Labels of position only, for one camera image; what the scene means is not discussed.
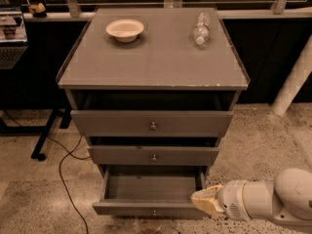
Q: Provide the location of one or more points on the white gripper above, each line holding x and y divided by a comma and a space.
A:
231, 198

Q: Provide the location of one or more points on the grey bottom drawer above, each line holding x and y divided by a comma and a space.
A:
151, 191

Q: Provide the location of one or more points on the grey drawer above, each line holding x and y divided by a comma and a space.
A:
153, 155
151, 191
131, 123

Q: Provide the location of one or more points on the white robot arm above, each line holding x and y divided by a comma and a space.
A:
285, 201

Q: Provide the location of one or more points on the grey top drawer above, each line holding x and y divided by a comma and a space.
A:
131, 123

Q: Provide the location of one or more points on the grey middle drawer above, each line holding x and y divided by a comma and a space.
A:
153, 155

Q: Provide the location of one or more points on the grey drawer cabinet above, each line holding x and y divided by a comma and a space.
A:
161, 70

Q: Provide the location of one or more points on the clear plastic water bottle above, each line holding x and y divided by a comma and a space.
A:
201, 29

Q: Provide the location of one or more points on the white paper bowl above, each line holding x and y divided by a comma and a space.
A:
125, 30

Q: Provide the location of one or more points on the open laptop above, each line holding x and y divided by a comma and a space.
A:
13, 36

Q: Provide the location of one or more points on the small yellow black object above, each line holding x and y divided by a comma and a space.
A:
37, 9

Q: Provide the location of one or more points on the black desk frame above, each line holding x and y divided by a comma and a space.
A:
41, 131

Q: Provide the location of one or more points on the white diagonal post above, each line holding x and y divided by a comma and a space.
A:
294, 82

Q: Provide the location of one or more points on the metal railing frame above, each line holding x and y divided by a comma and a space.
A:
175, 0

